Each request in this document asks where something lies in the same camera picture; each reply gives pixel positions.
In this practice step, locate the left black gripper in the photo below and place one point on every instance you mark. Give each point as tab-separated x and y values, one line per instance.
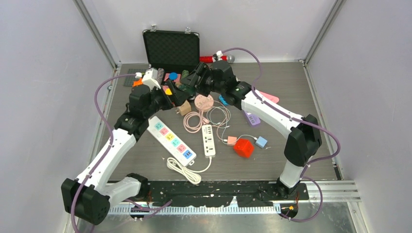
178	96

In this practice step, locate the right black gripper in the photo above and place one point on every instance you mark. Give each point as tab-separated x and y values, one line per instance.
202	71

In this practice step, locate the dark green cube socket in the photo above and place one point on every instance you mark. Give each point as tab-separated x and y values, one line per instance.
182	86

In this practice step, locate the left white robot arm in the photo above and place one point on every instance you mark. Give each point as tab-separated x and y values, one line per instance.
87	196

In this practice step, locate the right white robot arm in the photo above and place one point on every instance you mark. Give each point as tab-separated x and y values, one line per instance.
302	134

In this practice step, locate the blue plug adapter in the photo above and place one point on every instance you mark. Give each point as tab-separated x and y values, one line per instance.
222	100

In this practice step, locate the tan cube socket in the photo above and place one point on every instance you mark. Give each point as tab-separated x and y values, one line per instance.
184	109

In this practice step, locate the round pink socket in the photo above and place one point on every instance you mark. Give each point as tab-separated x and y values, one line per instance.
203	103

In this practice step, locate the black poker chip case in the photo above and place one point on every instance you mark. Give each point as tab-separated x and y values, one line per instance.
172	51

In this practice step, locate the orange toy block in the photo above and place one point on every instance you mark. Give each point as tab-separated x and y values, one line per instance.
137	83

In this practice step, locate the long white colourful power strip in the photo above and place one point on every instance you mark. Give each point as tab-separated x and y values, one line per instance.
171	142

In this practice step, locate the red glitter microphone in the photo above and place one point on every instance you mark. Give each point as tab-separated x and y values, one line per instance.
210	59

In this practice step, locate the grey building baseplate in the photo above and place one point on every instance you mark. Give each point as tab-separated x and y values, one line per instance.
135	74

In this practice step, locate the small white power strip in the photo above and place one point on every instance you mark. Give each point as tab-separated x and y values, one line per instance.
208	141

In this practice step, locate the pink small charger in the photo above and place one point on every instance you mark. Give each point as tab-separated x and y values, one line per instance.
231	140

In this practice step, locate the purple power strip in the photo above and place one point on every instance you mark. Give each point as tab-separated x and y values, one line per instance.
252	119

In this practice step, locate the red cube socket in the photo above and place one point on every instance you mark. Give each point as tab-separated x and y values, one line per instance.
243	148

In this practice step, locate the pink power strip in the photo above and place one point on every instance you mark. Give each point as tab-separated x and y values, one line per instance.
272	98

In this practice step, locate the light blue charger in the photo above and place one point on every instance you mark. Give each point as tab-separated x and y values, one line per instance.
261	142

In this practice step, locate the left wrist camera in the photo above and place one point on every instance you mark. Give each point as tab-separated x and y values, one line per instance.
153	78

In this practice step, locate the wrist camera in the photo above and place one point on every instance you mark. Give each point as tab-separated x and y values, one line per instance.
218	56
153	78

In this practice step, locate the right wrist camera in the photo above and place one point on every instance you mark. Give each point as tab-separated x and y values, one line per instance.
218	56

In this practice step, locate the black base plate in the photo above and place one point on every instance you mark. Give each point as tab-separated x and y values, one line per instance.
217	193

